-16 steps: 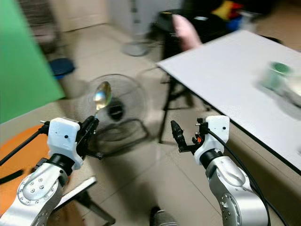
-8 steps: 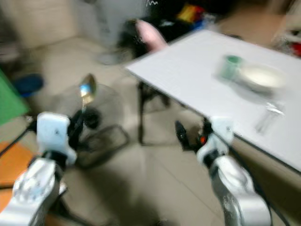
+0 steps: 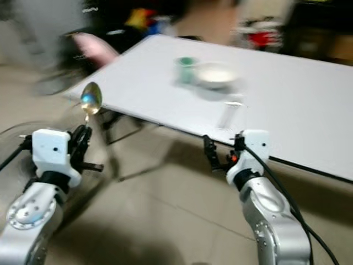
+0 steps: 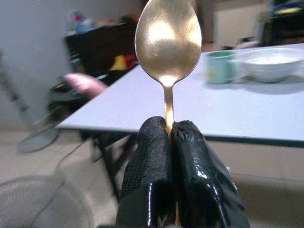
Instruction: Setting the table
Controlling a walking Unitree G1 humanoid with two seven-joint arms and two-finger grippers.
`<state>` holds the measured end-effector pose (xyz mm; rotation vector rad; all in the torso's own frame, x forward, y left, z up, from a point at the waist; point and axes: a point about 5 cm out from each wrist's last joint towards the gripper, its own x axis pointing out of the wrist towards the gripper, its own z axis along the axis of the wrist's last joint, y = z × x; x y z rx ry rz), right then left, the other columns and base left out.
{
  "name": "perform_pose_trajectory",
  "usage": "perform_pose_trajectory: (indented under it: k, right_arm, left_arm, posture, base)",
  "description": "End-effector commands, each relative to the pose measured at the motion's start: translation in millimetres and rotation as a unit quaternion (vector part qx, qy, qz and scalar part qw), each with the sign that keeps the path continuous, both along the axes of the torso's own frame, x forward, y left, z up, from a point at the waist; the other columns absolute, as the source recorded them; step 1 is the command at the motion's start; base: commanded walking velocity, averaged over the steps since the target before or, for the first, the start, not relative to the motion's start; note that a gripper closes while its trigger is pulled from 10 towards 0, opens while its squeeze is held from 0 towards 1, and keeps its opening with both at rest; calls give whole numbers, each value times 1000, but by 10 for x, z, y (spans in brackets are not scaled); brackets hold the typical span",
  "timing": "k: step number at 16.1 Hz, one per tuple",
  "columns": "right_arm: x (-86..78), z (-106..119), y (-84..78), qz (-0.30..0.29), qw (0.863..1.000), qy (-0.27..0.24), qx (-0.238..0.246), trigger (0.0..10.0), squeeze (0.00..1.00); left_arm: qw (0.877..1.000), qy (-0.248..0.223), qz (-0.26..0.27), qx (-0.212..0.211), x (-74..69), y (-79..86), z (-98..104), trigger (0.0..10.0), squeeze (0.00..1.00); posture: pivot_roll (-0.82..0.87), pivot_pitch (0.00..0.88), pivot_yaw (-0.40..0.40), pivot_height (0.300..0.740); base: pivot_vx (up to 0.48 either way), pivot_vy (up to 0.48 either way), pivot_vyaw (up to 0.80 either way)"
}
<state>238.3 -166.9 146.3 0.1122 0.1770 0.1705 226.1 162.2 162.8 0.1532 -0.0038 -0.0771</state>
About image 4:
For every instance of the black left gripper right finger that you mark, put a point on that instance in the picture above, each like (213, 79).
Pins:
(199, 175)

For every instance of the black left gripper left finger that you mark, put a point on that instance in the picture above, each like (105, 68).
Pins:
(152, 171)

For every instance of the gold metal spoon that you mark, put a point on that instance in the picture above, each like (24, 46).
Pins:
(168, 42)

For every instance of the pink cushion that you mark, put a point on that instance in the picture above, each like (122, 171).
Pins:
(84, 84)

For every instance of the mint green mug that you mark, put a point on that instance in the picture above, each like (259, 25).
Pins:
(221, 67)

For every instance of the yellow and red toy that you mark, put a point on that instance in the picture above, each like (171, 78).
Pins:
(123, 63)

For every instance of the white floor fan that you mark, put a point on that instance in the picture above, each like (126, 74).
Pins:
(40, 204)

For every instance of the grey fan base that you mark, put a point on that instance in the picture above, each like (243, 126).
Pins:
(38, 140)

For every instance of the white ceramic bowl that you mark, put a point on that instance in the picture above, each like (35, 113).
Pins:
(270, 64)

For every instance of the dark wooden cabinet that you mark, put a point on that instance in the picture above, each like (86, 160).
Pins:
(99, 47)

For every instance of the blue and white package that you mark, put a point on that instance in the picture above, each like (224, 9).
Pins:
(82, 22)

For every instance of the white table with black frame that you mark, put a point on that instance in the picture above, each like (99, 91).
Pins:
(213, 104)

